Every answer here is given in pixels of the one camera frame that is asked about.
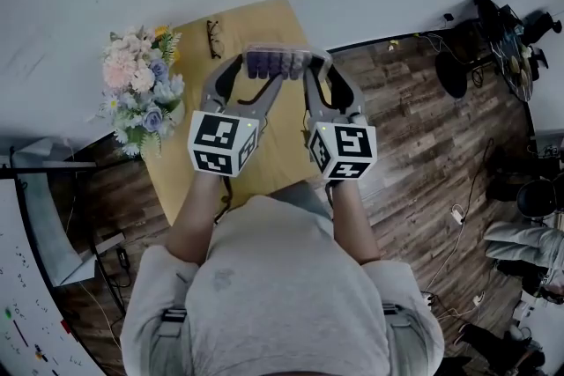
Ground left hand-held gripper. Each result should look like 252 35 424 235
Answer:
188 53 287 179

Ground black office chair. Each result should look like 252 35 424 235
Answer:
434 0 564 103

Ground white flower vase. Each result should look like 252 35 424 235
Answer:
168 100 186 125

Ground grey metal stand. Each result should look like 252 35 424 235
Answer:
9 137 127 288

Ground pastel artificial flower bouquet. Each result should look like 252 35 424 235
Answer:
98 25 186 159

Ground white whiteboard with black frame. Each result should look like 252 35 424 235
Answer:
0 165 108 376

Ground calculator with purple keys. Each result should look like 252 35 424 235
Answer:
241 41 332 83

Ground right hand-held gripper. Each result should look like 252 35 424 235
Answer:
302 64 378 182

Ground black round stool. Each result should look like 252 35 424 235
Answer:
515 178 560 220

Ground person's left forearm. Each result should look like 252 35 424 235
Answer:
166 170 222 266

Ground black eyeglasses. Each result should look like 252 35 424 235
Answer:
205 18 226 61

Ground person's grey t-shirt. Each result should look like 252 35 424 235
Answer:
119 180 446 376

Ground person's right forearm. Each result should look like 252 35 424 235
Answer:
330 178 382 266

